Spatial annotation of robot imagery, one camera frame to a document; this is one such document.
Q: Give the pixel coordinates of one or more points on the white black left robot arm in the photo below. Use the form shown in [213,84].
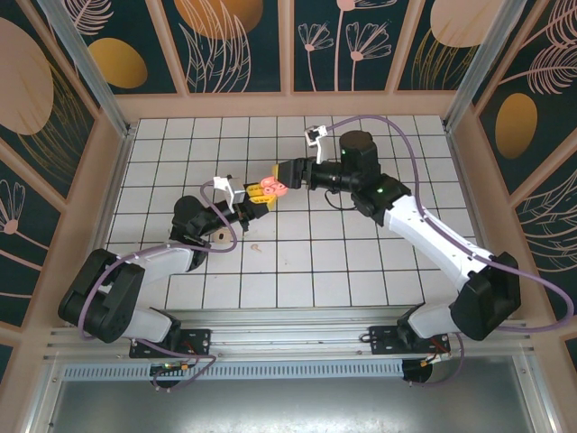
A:
[153,261]

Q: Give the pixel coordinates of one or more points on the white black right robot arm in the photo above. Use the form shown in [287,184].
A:
[433,230]

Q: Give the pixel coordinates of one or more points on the grey metal sheet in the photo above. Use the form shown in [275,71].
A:
[288,406]

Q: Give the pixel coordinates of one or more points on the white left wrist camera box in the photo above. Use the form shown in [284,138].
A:
[230,189]

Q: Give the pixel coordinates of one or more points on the aluminium side rail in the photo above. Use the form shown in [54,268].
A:
[465,180]
[116,180]

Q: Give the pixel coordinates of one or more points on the three flowers wall panel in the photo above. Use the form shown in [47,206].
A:
[342,54]

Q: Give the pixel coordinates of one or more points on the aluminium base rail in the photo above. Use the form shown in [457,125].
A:
[288,334]

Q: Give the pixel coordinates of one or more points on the orange circle wall panel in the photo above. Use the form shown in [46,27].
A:
[216,18]

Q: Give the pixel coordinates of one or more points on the yellow oval wall panel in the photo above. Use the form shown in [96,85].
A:
[117,63]

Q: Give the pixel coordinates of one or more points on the aluminium corner post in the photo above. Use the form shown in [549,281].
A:
[487,67]
[92,67]

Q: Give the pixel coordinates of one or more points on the feather leaf wall panel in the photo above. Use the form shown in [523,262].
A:
[516,122]

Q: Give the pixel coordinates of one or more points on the beige circle wall panel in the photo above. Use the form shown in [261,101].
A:
[451,22]

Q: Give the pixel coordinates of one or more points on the single flower wall panel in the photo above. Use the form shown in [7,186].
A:
[18,252]

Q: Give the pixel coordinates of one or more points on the gold lines wall panel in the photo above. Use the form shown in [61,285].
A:
[27,90]

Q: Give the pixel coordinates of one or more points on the leaf outline wall panel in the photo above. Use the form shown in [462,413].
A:
[554,234]

